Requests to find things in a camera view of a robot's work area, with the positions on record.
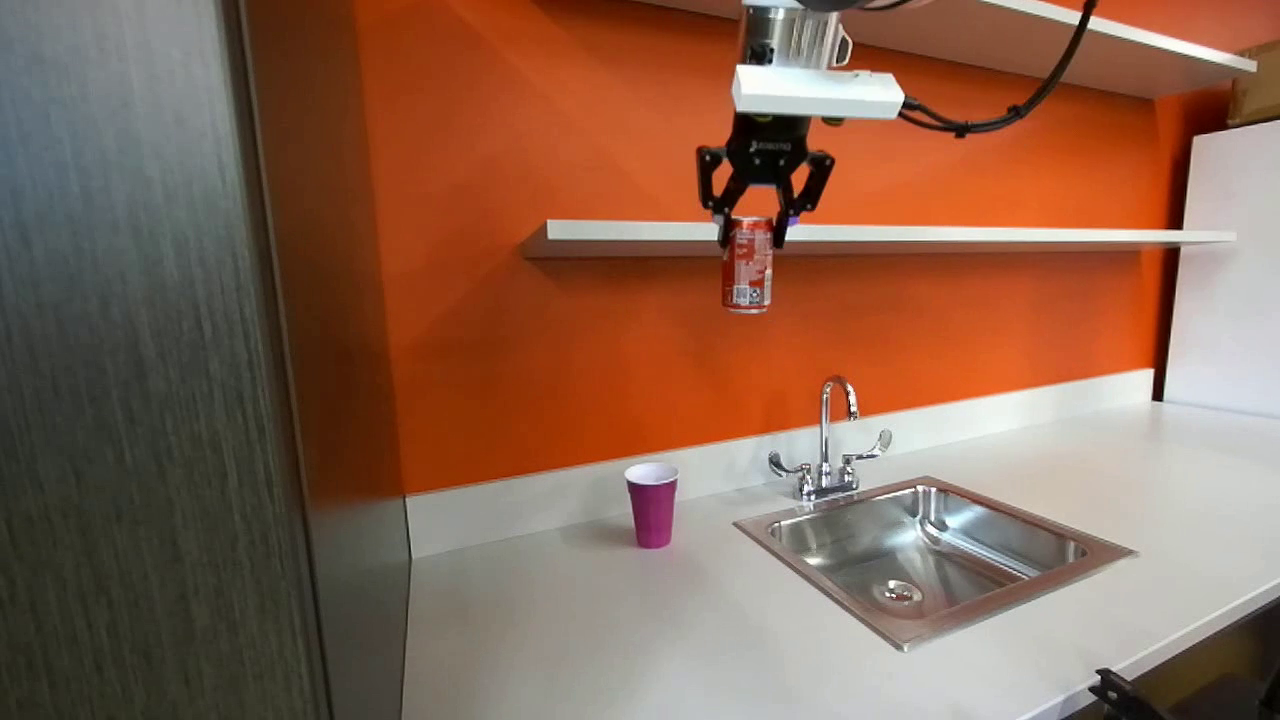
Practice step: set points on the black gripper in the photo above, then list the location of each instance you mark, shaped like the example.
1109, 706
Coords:
767, 158

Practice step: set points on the red soda can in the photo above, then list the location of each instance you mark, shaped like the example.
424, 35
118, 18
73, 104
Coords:
749, 277

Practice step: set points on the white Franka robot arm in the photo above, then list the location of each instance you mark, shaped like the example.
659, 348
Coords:
794, 35

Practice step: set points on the chrome faucet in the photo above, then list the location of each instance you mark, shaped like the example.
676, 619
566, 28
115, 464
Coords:
834, 460

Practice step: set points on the purple plastic cup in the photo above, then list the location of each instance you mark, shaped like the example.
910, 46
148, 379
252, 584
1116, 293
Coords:
654, 508

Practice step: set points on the stainless steel sink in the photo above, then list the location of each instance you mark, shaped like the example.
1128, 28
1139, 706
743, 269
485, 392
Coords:
854, 544

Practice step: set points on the cardboard box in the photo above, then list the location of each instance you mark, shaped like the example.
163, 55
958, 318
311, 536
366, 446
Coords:
1261, 100

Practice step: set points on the black clamp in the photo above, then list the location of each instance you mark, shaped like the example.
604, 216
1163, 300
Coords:
1120, 692

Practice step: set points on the dark wood cabinet panel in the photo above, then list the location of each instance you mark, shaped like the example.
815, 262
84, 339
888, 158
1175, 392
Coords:
132, 374

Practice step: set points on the long white wall shelf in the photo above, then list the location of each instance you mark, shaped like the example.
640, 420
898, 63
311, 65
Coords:
614, 238

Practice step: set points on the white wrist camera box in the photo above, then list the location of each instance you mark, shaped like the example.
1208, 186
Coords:
815, 91

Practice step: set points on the white wall shelf near ceiling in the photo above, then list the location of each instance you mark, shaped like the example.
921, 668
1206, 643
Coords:
1133, 46

